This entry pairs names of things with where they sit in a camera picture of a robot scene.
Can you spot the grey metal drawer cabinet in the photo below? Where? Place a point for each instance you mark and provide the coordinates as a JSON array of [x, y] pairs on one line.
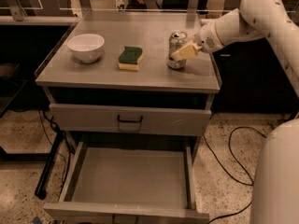
[[67, 80]]

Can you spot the clear plastic water bottle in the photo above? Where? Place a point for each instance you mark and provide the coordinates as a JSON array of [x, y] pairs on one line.
[[119, 5]]

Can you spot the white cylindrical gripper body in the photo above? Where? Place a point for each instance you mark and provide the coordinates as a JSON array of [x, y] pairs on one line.
[[206, 38]]

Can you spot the closed grey upper drawer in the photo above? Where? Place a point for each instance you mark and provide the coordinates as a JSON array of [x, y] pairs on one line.
[[129, 119]]

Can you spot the silver 7up soda can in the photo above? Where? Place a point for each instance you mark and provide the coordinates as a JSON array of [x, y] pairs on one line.
[[176, 41]]

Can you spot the open grey lower drawer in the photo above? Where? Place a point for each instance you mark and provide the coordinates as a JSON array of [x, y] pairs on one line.
[[129, 186]]

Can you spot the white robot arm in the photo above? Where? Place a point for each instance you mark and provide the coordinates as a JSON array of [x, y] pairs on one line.
[[275, 196]]

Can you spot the white ceramic bowl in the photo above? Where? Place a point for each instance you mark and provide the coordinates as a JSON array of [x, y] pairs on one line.
[[87, 48]]

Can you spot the black stand leg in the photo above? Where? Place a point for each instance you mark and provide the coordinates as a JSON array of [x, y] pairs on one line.
[[40, 191]]

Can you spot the green and yellow sponge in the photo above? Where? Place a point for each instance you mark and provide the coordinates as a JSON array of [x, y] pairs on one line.
[[130, 58]]

